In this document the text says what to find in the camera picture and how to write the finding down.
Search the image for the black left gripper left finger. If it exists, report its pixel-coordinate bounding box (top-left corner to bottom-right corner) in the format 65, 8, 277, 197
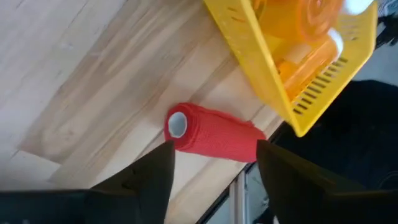
0, 139, 177, 224

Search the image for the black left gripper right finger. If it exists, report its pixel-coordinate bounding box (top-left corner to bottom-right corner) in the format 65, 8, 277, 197
256, 139, 398, 224

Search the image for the red bandage roll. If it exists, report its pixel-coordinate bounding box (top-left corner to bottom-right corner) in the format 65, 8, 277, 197
164, 102, 267, 164

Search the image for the orange pill bottle white cap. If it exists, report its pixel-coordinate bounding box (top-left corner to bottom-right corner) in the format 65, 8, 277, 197
341, 0, 376, 16

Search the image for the yellow slotted plastic basket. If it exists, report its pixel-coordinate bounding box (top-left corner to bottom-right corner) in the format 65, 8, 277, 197
203, 0, 379, 138

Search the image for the striped patterned hospital gown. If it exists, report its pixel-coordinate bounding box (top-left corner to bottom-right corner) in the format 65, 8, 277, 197
374, 0, 398, 47

